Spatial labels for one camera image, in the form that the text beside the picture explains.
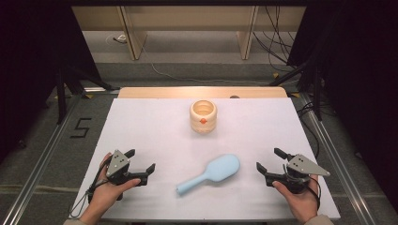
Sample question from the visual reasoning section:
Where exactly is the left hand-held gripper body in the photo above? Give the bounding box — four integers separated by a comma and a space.
105, 149, 148, 202

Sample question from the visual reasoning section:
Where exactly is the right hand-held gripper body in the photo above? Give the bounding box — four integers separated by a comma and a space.
265, 154, 331, 194

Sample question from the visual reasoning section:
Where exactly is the light blue hairbrush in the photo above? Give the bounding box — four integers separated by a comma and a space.
176, 153, 241, 197

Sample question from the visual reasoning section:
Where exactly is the cream ribbed cup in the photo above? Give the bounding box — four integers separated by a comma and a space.
189, 99, 218, 135

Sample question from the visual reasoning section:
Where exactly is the person's left hand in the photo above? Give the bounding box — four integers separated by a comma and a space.
88, 152, 142, 210

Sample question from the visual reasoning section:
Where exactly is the person's right hand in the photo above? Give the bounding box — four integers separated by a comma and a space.
271, 174, 320, 224

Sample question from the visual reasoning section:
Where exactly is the white table board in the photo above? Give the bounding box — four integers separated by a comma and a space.
69, 97, 342, 221

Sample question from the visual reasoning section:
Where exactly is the black metal stand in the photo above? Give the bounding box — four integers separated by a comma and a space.
55, 65, 120, 125
268, 60, 324, 122

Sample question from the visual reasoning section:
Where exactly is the wooden table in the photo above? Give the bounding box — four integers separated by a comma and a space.
117, 86, 288, 99

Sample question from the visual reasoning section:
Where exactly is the black curtain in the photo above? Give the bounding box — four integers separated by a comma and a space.
286, 0, 398, 214
0, 0, 103, 158

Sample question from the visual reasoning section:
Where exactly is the white floor socket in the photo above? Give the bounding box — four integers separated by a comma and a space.
106, 33, 128, 45

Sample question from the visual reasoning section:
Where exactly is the right hand-held gripper cable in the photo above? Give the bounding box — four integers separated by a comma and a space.
308, 175, 322, 211

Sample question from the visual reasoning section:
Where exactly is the hand-held gripper cable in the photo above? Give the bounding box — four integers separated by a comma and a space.
308, 175, 322, 211
69, 156, 111, 218

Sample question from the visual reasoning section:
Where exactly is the black floor cable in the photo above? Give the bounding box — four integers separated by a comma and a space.
297, 101, 321, 159

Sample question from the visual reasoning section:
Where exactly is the left hand-held gripper cable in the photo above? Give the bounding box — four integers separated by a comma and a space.
69, 156, 111, 218

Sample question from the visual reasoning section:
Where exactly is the metal floor rail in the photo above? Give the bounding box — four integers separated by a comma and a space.
0, 90, 86, 225
297, 93, 377, 225

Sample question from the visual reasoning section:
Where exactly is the bundle of black cables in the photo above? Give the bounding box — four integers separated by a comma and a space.
253, 6, 297, 73

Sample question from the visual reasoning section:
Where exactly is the light wooden furniture frame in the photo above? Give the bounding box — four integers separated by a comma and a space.
71, 6, 306, 61

